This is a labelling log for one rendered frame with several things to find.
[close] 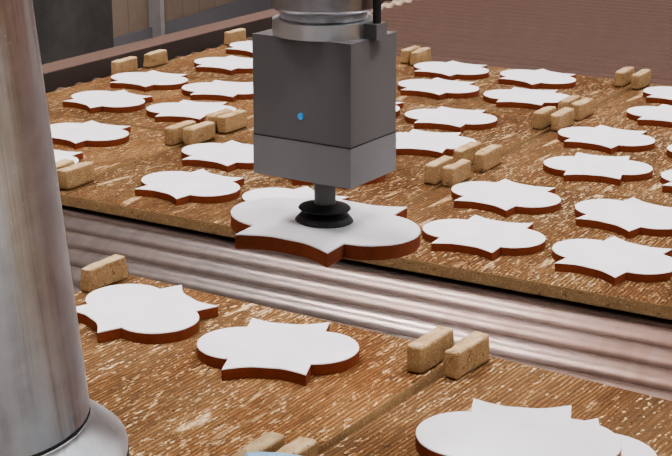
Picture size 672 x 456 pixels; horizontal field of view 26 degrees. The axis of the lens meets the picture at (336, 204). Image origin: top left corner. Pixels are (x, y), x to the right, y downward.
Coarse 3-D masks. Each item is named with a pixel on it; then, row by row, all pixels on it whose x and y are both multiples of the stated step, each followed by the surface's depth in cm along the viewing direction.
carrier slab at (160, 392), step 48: (96, 336) 138; (192, 336) 138; (384, 336) 138; (96, 384) 127; (144, 384) 127; (192, 384) 127; (240, 384) 127; (288, 384) 127; (336, 384) 127; (384, 384) 127; (144, 432) 118; (192, 432) 118; (240, 432) 118; (288, 432) 118; (336, 432) 118
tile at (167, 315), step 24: (120, 288) 147; (144, 288) 147; (168, 288) 147; (96, 312) 141; (120, 312) 141; (144, 312) 141; (168, 312) 141; (192, 312) 141; (216, 312) 143; (120, 336) 137; (144, 336) 136; (168, 336) 136
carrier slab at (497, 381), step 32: (448, 384) 127; (480, 384) 127; (512, 384) 127; (544, 384) 127; (576, 384) 127; (384, 416) 121; (416, 416) 121; (576, 416) 121; (608, 416) 121; (640, 416) 121; (352, 448) 115; (384, 448) 115
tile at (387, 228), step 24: (240, 216) 108; (264, 216) 108; (288, 216) 109; (360, 216) 109; (384, 216) 109; (240, 240) 104; (264, 240) 104; (288, 240) 104; (312, 240) 103; (336, 240) 103; (360, 240) 104; (384, 240) 104; (408, 240) 104
